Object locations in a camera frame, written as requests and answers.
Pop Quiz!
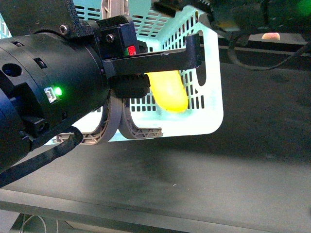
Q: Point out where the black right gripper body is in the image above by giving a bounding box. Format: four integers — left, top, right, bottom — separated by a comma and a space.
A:
96, 15, 202, 99

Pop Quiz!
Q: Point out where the light blue plastic basket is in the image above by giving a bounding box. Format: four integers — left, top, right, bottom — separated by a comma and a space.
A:
0, 0, 225, 147

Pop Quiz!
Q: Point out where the pale peach front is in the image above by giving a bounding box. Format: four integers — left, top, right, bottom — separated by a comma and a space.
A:
261, 33, 280, 41

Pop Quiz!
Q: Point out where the black cable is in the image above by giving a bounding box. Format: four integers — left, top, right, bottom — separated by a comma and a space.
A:
0, 126, 85, 189

